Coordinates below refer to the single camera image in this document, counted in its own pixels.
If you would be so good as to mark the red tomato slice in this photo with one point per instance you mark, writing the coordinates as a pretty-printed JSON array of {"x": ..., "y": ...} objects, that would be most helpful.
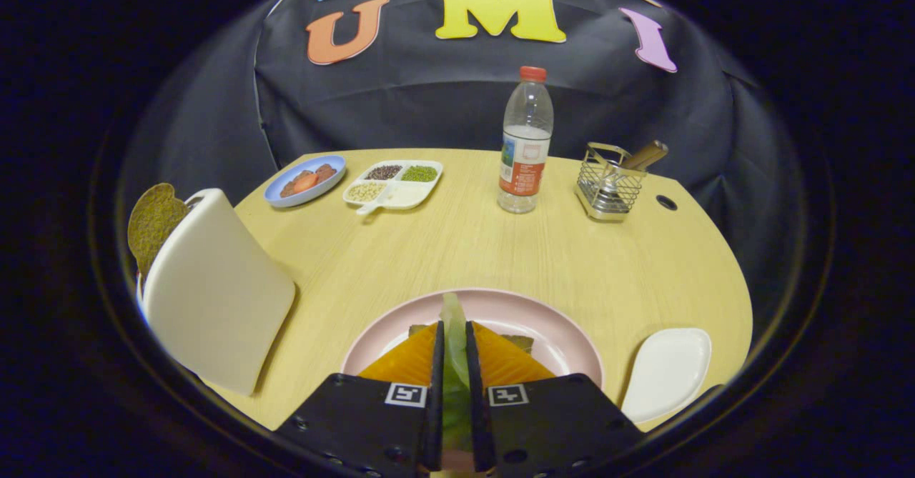
[{"x": 306, "y": 182}]

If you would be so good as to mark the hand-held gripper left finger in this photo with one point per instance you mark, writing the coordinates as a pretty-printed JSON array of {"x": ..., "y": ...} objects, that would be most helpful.
[{"x": 357, "y": 421}]

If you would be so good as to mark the white toaster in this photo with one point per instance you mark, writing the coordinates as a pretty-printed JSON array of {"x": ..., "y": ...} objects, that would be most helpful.
[{"x": 214, "y": 299}]

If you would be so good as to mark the brown meat slices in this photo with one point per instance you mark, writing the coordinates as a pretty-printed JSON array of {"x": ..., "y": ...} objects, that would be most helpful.
[{"x": 325, "y": 173}]

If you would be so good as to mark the pile of dark red beans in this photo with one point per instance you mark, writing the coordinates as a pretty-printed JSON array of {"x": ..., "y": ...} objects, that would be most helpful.
[{"x": 384, "y": 172}]

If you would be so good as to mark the pink round plate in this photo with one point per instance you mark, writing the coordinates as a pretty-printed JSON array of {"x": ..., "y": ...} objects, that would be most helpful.
[{"x": 515, "y": 314}]

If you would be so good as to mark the small white square plate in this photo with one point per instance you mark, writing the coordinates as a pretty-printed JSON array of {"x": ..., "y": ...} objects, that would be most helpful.
[{"x": 665, "y": 374}]

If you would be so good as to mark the white divided tray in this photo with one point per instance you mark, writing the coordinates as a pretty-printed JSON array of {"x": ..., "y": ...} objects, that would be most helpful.
[{"x": 407, "y": 196}]

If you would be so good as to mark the pile of green beans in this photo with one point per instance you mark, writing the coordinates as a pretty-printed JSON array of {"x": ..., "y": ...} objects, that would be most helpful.
[{"x": 419, "y": 173}]

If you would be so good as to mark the blue oval plate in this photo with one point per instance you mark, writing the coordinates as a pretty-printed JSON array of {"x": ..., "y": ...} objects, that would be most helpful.
[{"x": 282, "y": 198}]

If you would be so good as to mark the clear plastic water bottle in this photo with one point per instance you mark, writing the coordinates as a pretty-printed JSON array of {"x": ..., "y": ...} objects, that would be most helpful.
[{"x": 525, "y": 163}]

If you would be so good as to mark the brown toasted bread slice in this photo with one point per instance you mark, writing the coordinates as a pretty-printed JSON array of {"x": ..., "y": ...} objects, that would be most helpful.
[{"x": 154, "y": 224}]

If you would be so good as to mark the pile of yellow beans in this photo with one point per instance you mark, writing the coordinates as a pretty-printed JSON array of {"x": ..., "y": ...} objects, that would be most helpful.
[{"x": 366, "y": 191}]

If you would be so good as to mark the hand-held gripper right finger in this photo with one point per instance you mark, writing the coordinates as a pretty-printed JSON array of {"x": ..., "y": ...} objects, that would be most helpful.
[{"x": 557, "y": 421}]

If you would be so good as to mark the green lettuce leaf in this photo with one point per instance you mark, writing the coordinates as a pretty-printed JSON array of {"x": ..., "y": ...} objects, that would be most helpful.
[{"x": 455, "y": 392}]

